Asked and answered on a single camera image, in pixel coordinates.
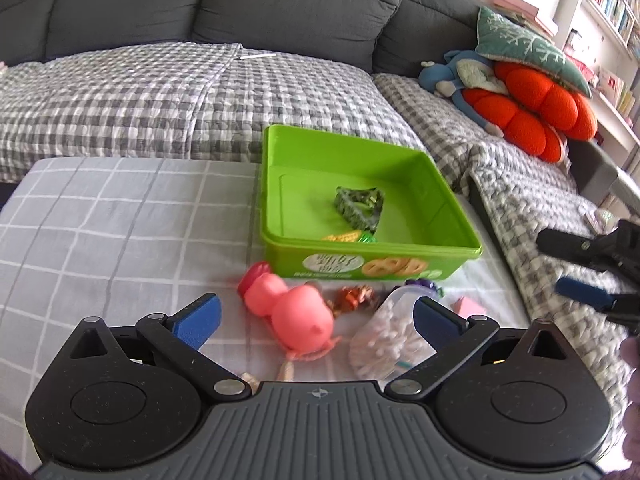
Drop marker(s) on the lower red pumpkin cushion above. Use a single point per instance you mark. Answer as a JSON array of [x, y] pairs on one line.
[[518, 126]]

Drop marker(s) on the beige starfish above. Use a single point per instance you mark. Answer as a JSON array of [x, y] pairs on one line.
[[285, 373]]

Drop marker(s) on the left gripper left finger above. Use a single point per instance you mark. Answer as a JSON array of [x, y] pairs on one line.
[[177, 340]]

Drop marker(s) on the pink sticky note block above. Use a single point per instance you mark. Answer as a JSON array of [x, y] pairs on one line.
[[466, 307]]

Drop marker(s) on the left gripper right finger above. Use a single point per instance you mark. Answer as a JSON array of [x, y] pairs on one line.
[[456, 340]]

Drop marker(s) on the light grey grid cloth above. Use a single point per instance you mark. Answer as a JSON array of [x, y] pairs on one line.
[[121, 238]]

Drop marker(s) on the pink box on sofa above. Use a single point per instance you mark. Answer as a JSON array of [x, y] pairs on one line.
[[530, 12]]

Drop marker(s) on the red pumpkin cushion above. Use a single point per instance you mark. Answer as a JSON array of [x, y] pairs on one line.
[[567, 111], [518, 126]]

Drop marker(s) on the pink pig toy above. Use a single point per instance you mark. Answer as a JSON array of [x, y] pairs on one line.
[[297, 316]]

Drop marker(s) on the dark grey sofa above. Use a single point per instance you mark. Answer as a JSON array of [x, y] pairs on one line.
[[377, 36]]

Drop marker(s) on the grey checked sofa cover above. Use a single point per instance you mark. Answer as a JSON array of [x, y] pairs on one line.
[[213, 101]]

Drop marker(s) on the upper red pumpkin cushion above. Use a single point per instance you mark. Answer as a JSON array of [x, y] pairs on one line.
[[567, 111]]

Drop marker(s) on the clear cotton swab jar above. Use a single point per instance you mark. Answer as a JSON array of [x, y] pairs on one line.
[[389, 345]]

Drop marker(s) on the purple grape toy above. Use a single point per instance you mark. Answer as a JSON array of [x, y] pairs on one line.
[[430, 288]]

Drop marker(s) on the grey patterned quilt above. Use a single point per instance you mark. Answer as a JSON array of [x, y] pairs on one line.
[[540, 222]]

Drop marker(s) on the yellow corn toy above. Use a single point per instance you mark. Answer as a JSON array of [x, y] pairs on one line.
[[355, 236]]

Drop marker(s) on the teal leaf pattern pillow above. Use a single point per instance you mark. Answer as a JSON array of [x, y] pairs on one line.
[[499, 39]]

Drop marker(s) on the blue plush monkey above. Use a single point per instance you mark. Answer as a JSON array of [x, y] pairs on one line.
[[463, 69]]

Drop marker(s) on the orange crab toy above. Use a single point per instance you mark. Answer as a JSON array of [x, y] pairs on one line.
[[353, 298]]

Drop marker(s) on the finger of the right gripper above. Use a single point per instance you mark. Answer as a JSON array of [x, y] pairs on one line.
[[573, 248], [595, 297]]

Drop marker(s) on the white fluffy earmuffs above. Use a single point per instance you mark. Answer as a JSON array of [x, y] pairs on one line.
[[601, 221]]

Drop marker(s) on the green plastic storage box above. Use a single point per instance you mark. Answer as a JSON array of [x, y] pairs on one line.
[[423, 232]]

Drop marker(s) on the white bookshelf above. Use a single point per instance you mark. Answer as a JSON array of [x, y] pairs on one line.
[[605, 50]]

